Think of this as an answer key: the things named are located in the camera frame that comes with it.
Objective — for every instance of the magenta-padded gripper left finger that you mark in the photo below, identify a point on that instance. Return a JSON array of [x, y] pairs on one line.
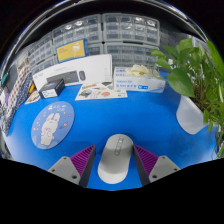
[[65, 168]]

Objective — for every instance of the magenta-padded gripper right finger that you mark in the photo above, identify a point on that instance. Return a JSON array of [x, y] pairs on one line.
[[163, 166]]

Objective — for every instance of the grey computer mouse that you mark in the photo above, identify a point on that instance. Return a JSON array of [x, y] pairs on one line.
[[115, 163]]

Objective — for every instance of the round cartoon rabbit mouse pad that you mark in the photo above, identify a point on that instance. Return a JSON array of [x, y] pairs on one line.
[[51, 125]]

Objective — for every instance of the white plant pot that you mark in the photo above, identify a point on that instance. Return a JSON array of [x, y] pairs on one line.
[[190, 115]]

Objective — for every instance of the small colourful sticker sheet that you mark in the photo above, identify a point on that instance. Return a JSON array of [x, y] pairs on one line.
[[32, 97]]

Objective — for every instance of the small black box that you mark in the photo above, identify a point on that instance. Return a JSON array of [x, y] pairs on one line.
[[51, 88]]

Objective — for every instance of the large colourful sticker sheet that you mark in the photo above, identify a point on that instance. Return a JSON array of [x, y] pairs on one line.
[[100, 90]]

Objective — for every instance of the blue white glove box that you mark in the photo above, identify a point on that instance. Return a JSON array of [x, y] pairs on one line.
[[138, 84]]

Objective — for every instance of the patterned fabric bag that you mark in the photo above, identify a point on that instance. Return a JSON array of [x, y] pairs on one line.
[[18, 93]]

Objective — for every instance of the long white keyboard box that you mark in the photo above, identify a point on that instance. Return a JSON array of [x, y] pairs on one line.
[[93, 68]]

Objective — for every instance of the green leafy plant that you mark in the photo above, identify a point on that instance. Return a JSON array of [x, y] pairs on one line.
[[191, 63]]

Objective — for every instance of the yellow and blue box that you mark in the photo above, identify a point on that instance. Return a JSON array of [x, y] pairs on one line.
[[71, 50]]

